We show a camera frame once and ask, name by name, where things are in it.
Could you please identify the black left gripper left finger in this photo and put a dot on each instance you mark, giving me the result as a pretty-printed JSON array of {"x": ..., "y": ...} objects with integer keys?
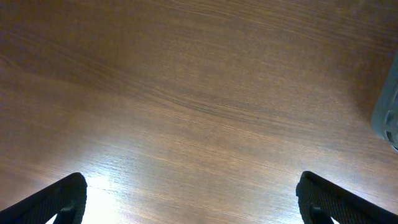
[{"x": 65, "y": 200}]

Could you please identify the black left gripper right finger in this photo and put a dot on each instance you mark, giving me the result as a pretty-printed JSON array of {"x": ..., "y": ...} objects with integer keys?
[{"x": 321, "y": 201}]

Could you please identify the grey plastic basket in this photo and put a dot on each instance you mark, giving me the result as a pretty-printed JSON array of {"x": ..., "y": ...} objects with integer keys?
[{"x": 384, "y": 116}]

